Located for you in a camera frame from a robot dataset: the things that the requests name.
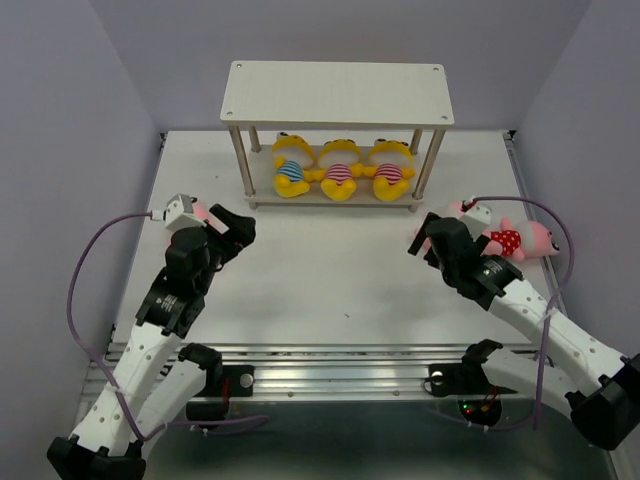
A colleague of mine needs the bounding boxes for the pink toy orange striped shirt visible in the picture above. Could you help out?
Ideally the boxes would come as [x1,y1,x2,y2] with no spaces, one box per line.
[430,202,462,220]

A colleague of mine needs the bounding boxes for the pink toy red polka-dot shirt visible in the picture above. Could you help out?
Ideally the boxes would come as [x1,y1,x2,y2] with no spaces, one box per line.
[484,217,560,262]

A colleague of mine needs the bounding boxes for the yellow toy red stripes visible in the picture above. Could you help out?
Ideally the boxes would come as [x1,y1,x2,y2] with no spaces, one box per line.
[363,138,415,202]
[312,139,363,202]

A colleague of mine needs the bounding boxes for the yellow toy blue striped shirt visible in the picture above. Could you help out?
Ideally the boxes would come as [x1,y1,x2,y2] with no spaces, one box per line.
[271,131,315,199]

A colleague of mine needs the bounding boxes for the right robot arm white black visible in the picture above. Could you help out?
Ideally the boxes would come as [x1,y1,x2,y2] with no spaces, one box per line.
[408,212,639,451]

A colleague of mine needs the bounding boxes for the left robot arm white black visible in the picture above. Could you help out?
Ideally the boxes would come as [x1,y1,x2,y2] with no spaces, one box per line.
[47,194,256,479]

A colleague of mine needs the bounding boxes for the white two-tier wooden shelf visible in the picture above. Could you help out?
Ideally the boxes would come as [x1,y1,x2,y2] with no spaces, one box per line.
[220,60,455,212]

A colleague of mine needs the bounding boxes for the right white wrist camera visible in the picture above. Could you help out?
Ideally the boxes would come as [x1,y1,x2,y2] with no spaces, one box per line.
[459,203,492,240]

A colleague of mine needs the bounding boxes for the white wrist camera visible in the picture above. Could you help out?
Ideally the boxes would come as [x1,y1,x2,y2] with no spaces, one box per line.
[164,193,206,232]
[459,203,492,240]

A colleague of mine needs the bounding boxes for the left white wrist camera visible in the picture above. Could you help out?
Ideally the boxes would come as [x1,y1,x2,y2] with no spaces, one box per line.
[164,193,206,232]

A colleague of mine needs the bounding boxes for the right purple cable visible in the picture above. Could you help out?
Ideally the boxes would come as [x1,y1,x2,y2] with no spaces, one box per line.
[429,195,576,432]

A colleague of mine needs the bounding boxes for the purple cable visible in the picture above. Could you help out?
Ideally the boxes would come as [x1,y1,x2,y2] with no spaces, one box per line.
[429,195,576,432]
[67,212,271,442]

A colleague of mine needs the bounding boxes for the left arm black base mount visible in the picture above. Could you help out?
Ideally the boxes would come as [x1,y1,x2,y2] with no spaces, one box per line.
[185,365,255,427]

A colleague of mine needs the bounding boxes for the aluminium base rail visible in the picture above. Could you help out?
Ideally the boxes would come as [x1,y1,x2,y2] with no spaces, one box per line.
[82,344,611,404]

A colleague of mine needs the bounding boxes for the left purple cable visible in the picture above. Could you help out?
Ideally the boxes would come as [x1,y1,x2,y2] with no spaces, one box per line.
[67,212,271,442]

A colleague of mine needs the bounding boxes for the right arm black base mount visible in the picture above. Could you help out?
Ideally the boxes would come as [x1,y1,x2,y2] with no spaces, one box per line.
[422,362,503,429]

